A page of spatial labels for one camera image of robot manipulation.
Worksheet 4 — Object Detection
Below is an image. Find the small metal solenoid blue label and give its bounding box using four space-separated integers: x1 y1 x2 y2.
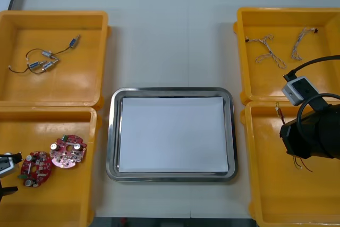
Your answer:
7 61 42 75
37 59 60 75
54 34 81 55

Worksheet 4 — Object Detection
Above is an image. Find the blue-white twisted wire harness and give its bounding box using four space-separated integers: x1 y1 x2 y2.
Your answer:
291 27 319 61
244 34 287 70

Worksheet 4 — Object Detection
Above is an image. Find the yellow-orange plastic bin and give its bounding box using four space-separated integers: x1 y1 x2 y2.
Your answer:
0 106 103 227
0 10 112 108
233 6 340 105
240 101 340 227

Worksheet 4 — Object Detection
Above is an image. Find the white paper sheet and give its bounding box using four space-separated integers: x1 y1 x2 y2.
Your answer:
118 96 231 174

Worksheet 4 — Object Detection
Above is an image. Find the steel tray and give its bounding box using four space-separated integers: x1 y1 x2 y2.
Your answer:
105 87 239 183

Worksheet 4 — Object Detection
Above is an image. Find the small metal solenoid white label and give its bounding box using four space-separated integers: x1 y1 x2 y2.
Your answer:
25 48 61 67

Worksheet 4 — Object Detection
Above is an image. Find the round red circuit board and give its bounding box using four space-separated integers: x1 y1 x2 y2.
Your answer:
20 151 54 187
49 134 88 170

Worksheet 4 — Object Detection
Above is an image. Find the multicolour wire harness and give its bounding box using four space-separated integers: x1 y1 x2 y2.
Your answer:
275 102 313 172

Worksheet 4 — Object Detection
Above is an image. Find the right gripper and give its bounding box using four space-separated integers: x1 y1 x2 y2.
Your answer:
279 112 326 159

